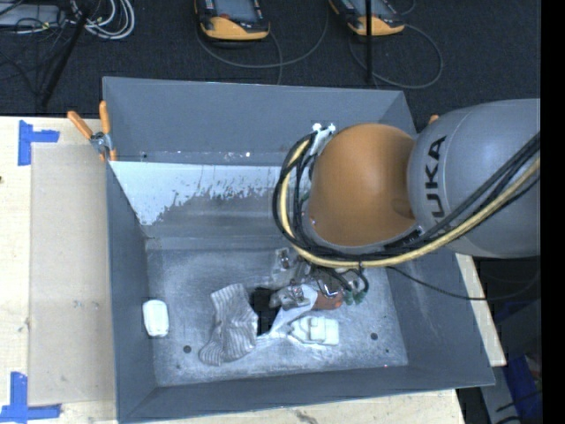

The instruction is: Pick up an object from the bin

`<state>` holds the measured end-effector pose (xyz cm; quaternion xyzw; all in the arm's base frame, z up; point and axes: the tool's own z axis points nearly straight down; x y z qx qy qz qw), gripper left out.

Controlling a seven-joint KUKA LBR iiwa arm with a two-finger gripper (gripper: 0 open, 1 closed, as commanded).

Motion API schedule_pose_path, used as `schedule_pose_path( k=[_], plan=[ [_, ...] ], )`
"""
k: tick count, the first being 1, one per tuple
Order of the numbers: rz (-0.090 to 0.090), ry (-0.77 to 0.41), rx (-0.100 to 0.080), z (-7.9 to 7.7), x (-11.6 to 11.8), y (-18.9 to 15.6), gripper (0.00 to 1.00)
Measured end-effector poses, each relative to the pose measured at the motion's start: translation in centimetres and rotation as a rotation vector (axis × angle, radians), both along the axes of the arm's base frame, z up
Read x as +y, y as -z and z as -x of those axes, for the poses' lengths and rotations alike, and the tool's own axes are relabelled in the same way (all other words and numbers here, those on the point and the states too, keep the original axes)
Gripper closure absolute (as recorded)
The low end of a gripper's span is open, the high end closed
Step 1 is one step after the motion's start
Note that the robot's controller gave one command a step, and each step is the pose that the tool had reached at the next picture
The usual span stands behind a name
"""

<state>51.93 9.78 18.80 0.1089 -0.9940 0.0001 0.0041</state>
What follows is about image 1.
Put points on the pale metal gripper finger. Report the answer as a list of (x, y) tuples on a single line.
[(285, 259), (292, 297)]

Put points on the orange-brown small object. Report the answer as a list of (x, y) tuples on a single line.
[(329, 302)]

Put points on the black box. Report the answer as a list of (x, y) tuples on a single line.
[(264, 300)]

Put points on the white plastic fitting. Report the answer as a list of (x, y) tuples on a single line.
[(315, 330)]

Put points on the striped grey cloth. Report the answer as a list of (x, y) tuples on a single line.
[(229, 325)]

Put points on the grey metal bin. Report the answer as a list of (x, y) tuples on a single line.
[(194, 263)]

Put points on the white rounded block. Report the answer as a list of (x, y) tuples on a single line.
[(155, 318)]

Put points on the brown cardboard board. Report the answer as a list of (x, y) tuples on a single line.
[(66, 259)]

